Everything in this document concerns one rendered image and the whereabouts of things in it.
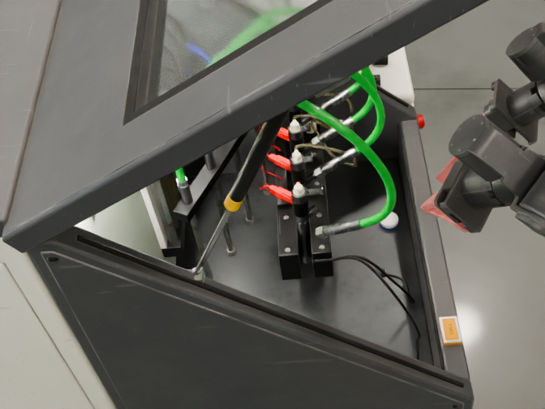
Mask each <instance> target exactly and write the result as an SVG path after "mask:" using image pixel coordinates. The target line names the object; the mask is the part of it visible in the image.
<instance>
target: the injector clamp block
mask: <svg viewBox="0 0 545 409"><path fill-rule="evenodd" d="M316 130H317V131H318V132H319V134H321V127H320V125H319V124H316ZM314 137H316V134H315V133H311V134H310V133H306V132H304V133H303V140H304V144H308V143H309V142H311V140H312V138H314ZM285 148H286V158H287V159H290V157H291V156H292V154H291V151H290V142H289V141H287V140H286V141H285ZM311 152H312V155H313V162H305V164H306V174H310V173H311V172H313V170H314V169H315V168H316V167H318V166H320V165H323V164H324V155H323V149H318V148H313V149H311V150H310V151H309V152H308V153H306V154H305V157H307V156H311ZM287 181H288V191H290V192H291V190H292V189H293V188H294V185H293V182H292V177H291V172H290V171H288V170H287ZM321 184H323V195H315V196H308V197H307V200H308V207H309V206H313V205H315V204H318V205H319V206H320V211H318V212H316V213H315V214H314V215H313V216H311V217H309V218H308V221H309V227H308V233H309V240H310V248H311V255H312V263H313V270H314V277H315V278H321V277H332V276H333V275H334V274H333V262H332V261H327V262H314V260H321V259H331V258H333V254H332V244H331V236H328V237H327V238H324V239H319V238H318V237H317V236H316V235H315V229H316V228H317V227H319V226H325V225H326V226H329V216H328V199H327V190H326V181H325V176H324V177H322V178H320V179H318V178H316V179H314V180H312V182H311V183H309V184H308V185H307V189H313V188H321ZM277 237H278V257H279V262H280V267H281V276H282V280H291V279H301V278H302V270H301V256H300V251H301V244H300V238H299V231H298V225H297V219H296V218H295V216H294V209H293V205H292V204H291V203H289V208H288V209H278V208H277Z"/></svg>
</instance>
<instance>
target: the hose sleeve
mask: <svg viewBox="0 0 545 409"><path fill-rule="evenodd" d="M362 219H363V218H359V219H354V220H350V221H348V222H341V223H337V224H332V225H329V226H325V227H324V229H323V232H324V235H325V236H333V235H339V234H343V233H347V232H351V231H356V230H362V229H364V228H365V227H364V228H363V227H361V225H360V221H361V220H362Z"/></svg>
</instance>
